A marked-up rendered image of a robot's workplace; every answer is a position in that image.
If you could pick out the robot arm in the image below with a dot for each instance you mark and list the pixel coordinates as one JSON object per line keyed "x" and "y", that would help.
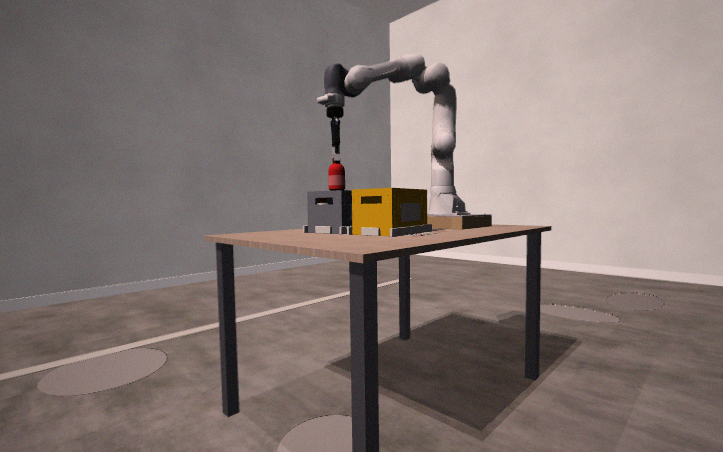
{"x": 435, "y": 78}

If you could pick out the yellow crate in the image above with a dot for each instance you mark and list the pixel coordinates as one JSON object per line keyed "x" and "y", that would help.
{"x": 387, "y": 208}

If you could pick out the red bottle with pink label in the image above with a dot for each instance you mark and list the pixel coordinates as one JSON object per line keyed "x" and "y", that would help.
{"x": 336, "y": 176}

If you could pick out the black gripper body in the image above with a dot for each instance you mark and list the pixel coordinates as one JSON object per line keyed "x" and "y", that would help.
{"x": 334, "y": 112}

